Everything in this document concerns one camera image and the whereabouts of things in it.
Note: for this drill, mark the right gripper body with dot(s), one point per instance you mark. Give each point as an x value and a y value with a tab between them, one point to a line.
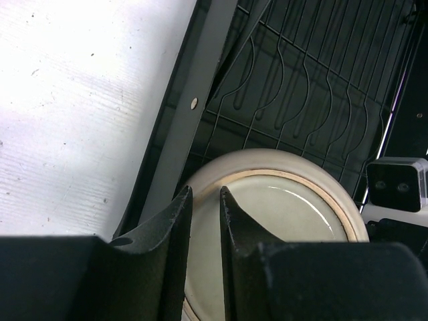
408	136

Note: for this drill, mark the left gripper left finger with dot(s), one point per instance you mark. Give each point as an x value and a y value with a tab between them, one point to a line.
137	276

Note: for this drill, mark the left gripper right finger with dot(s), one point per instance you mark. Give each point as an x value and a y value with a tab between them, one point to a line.
265	278

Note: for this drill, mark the large cream bowl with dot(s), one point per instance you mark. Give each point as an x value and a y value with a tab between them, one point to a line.
291	197

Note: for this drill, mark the black dish rack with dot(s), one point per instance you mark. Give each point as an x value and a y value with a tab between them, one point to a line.
315	78

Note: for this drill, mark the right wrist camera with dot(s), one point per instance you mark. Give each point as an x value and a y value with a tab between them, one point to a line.
397	190

